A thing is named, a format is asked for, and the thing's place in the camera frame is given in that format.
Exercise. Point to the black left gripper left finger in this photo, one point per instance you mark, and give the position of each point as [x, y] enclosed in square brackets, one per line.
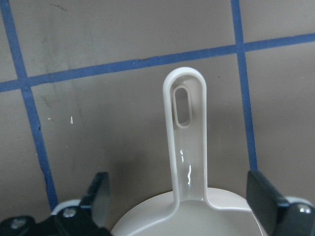
[80, 217]

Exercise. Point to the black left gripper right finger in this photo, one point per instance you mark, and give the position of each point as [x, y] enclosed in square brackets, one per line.
[279, 215]

